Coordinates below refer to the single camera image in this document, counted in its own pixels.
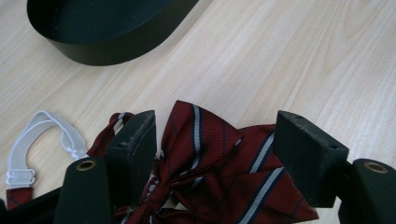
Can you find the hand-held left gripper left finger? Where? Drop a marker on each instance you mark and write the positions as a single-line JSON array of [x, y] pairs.
[[124, 168]]

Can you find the dark red striped bow tie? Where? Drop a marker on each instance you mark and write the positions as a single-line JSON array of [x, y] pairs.
[[214, 168]]

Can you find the black round box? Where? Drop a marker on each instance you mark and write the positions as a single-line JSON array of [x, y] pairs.
[[109, 28]]

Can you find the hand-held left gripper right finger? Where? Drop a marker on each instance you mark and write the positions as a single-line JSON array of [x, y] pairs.
[[314, 161]]

